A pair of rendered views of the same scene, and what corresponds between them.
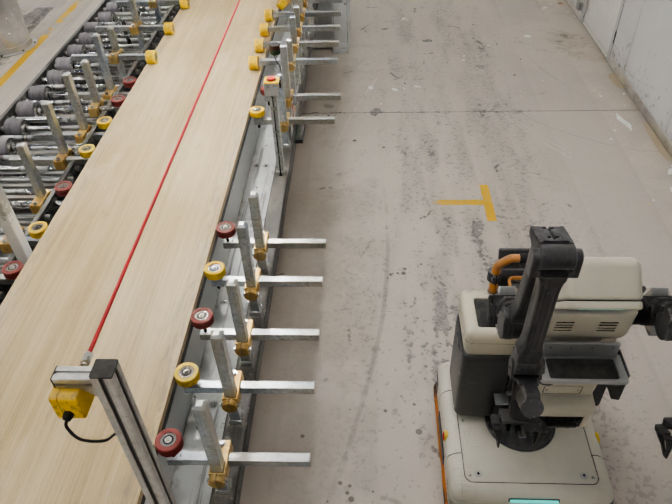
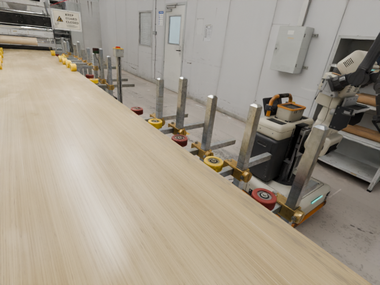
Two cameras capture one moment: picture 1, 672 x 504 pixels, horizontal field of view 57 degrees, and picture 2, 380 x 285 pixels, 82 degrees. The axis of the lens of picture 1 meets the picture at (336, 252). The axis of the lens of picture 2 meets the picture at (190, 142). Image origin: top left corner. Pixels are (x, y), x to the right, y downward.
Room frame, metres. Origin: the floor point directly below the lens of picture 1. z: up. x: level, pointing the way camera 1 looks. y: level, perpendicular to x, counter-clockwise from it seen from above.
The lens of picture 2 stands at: (0.79, 1.11, 1.34)
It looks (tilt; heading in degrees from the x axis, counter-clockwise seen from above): 25 degrees down; 317
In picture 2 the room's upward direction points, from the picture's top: 6 degrees clockwise
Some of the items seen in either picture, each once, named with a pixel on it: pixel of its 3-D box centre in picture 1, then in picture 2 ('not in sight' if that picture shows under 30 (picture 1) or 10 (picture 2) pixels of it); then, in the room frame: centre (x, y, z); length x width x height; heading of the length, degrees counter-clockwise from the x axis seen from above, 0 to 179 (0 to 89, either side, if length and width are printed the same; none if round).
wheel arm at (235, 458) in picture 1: (238, 459); (287, 199); (1.03, 0.32, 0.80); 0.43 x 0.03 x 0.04; 86
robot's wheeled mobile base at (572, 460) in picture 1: (515, 437); (279, 186); (1.46, -0.73, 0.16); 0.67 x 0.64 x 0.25; 176
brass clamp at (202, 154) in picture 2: (244, 337); (202, 151); (1.51, 0.35, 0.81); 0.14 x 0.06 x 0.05; 176
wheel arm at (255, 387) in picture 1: (249, 387); (241, 165); (1.28, 0.31, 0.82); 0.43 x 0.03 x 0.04; 86
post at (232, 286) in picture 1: (241, 329); (206, 141); (1.49, 0.35, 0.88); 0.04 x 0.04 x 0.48; 86
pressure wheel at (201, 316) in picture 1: (204, 325); (178, 147); (1.54, 0.49, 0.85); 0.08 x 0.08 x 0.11
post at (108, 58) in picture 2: (283, 115); (109, 81); (2.99, 0.25, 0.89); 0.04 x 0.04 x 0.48; 86
